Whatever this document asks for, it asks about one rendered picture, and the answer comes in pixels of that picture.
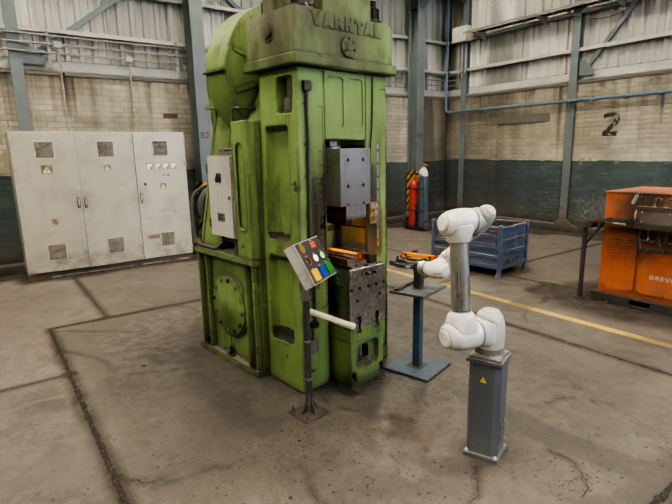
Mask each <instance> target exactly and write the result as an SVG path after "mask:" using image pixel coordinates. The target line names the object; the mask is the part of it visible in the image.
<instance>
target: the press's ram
mask: <svg viewBox="0 0 672 504"><path fill-rule="evenodd" d="M325 156H326V198H327V206H335V207H346V206H354V205H362V204H370V148H335V149H325Z"/></svg>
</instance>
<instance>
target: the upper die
mask: <svg viewBox="0 0 672 504"><path fill-rule="evenodd" d="M363 217H366V204H362V205H354V206H346V207H335V206H327V218H335V219H343V220H349V219H356V218H363Z"/></svg>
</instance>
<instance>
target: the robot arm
mask: <svg viewBox="0 0 672 504"><path fill-rule="evenodd" d="M495 216H496V210H495V208H494V207H493V206H491V205H482V206H481V207H480V208H479V207H476V208H459V209H452V210H449V211H446V212H445V213H443V214H441V215H440V217H439V218H438V221H437V227H438V230H439V231H440V233H441V234H443V235H444V236H445V238H446V240H447V242H448V243H449V247H448V248H447V249H446V250H444V251H443V252H442V253H441V255H439V257H438V258H437V259H435V260H432V261H431V262H428V261H411V260H408V261H407V260H401V259H397V262H395V261H389V265H392V266H395V267H398V268H404V269H407V268H409V269H413V271H414V272H418V273H419V274H422V275H427V276H429V277H431V278H436V279H445V278H447V277H449V275H450V276H451V304H452V310H451V311H450V312H449V313H448V314H447V318H446V321H445V324H444V325H442V327H441V329H440V331H439V339H440V342H441V344H442V345H443V346H444V347H446V348H448V349H451V350H455V351H463V350H469V349H473V348H475V350H474V351H473V352H472V353H470V354H469V357H470V358H476V359H481V360H485V361H490V362H494V363H497V364H502V361H503V359H504V358H505V357H506V356H507V355H508V354H509V353H510V352H509V351H508V350H504V343H505V320H504V317H503V315H502V313H501V312H500V310H498V309H496V308H492V307H484V308H482V309H480V310H479V311H478V312H477V315H475V314H474V313H473V312H472V311H471V300H470V268H469V242H470V241H472V240H473V239H475V238H476V237H478V236H480V235H481V234H482V233H483V232H485V231H486V230H487V229H488V228H489V227H490V226H491V224H492V223H493V221H494V219H495ZM407 265H408V266H407Z"/></svg>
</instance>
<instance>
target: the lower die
mask: <svg viewBox="0 0 672 504"><path fill-rule="evenodd" d="M328 251H331V253H332V252H335V255H336V261H335V256H334V253H332V261H333V262H334V263H335V262H337V263H338V264H339V263H340V258H341V264H343V265H347V266H351V267H352V268H353V267H357V266H361V265H364V264H365V263H366V260H364V259H359V258H357V255H355V254H349V253H344V252H339V251H334V250H329V249H328ZM336 253H339V254H336ZM340 254H341V256H340ZM342 254H343V255H344V257H343V255H342ZM355 265H356V266H355Z"/></svg>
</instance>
